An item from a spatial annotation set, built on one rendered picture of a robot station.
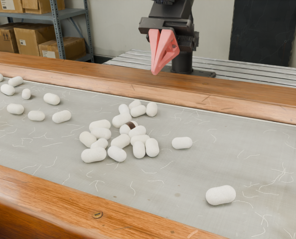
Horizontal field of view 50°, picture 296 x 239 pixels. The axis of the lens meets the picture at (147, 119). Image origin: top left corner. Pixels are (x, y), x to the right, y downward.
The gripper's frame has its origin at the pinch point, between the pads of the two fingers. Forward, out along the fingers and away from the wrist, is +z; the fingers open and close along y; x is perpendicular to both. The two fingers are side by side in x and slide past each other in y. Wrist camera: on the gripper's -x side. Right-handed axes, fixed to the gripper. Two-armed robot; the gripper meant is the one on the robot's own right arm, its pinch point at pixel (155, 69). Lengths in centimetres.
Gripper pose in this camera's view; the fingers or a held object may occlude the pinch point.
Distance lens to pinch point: 59.7
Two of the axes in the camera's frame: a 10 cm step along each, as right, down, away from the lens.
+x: 3.1, 3.9, 8.7
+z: -3.1, 9.0, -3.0
